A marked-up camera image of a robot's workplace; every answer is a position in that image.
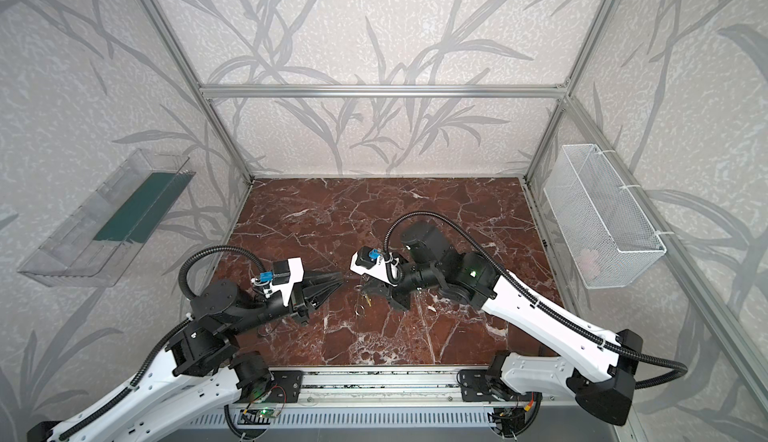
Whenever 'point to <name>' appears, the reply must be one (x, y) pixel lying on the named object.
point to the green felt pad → (146, 208)
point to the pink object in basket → (587, 259)
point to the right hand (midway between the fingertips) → (366, 276)
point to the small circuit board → (267, 413)
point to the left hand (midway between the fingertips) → (344, 273)
